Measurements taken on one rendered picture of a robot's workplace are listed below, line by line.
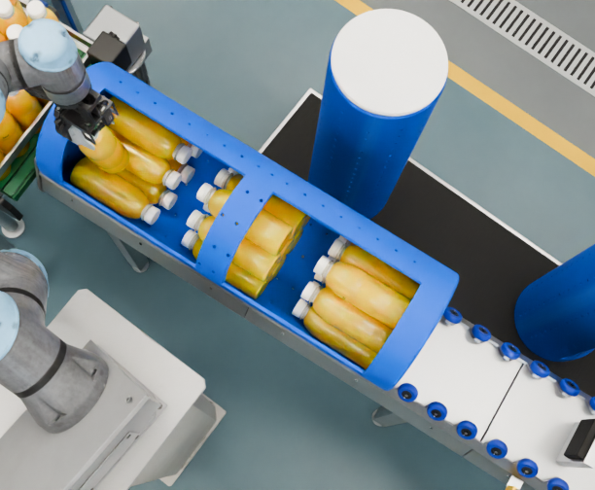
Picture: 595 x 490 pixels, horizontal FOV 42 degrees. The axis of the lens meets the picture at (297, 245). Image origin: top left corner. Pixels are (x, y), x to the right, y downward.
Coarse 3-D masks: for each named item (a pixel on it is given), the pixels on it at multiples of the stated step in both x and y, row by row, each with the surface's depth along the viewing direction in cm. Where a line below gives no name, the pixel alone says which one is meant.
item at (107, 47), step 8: (104, 32) 185; (112, 32) 186; (96, 40) 185; (104, 40) 185; (112, 40) 185; (88, 48) 184; (96, 48) 184; (104, 48) 184; (112, 48) 184; (120, 48) 184; (88, 56) 186; (96, 56) 184; (104, 56) 184; (112, 56) 184; (120, 56) 185; (128, 56) 190; (120, 64) 188; (128, 64) 192
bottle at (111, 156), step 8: (104, 128) 152; (96, 136) 149; (104, 136) 151; (112, 136) 154; (96, 144) 151; (104, 144) 152; (112, 144) 154; (120, 144) 160; (88, 152) 152; (96, 152) 152; (104, 152) 153; (112, 152) 156; (120, 152) 160; (96, 160) 157; (104, 160) 157; (112, 160) 159; (120, 160) 162; (104, 168) 162; (112, 168) 163; (120, 168) 165
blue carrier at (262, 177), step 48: (144, 96) 160; (48, 144) 157; (192, 144) 156; (240, 144) 161; (192, 192) 180; (240, 192) 152; (288, 192) 154; (240, 240) 151; (384, 240) 155; (288, 288) 175; (432, 288) 150; (384, 384) 155
